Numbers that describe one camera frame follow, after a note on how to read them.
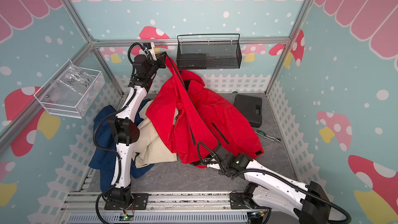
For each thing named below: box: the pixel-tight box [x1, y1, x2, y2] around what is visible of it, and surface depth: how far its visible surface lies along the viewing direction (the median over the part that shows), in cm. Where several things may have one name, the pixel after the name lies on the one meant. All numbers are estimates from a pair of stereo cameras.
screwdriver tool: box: [254, 129, 282, 144], surface depth 98 cm
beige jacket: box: [133, 99, 178, 168], surface depth 86 cm
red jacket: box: [145, 55, 265, 168], surface depth 91 cm
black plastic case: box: [234, 94, 263, 129], surface depth 108 cm
